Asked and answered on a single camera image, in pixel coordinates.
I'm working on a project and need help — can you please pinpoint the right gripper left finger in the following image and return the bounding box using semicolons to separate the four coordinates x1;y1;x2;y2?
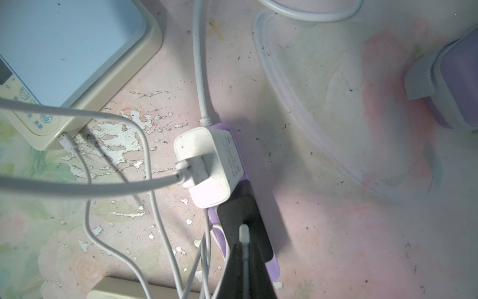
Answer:
215;243;248;299

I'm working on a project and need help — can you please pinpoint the yellow electronic scale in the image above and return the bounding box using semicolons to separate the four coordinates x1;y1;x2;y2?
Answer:
87;277;179;299

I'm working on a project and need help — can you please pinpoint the white charger adapter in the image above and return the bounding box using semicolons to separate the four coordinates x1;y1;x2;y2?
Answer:
174;123;245;209

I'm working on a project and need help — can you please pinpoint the blue electronic scale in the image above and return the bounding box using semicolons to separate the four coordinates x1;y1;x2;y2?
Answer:
0;0;164;151

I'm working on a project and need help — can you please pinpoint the purple case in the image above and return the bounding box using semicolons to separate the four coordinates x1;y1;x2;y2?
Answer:
404;28;478;131

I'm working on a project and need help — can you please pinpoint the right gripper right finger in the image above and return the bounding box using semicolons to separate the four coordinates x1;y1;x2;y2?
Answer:
246;243;277;299

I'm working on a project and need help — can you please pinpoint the black charger adapter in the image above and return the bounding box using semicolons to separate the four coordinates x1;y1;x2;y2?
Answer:
217;194;274;262

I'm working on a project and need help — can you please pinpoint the long white usb cable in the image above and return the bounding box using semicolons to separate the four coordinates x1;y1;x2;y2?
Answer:
238;223;251;299

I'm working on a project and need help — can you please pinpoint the purple power strip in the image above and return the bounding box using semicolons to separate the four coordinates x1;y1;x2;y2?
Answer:
207;122;281;283

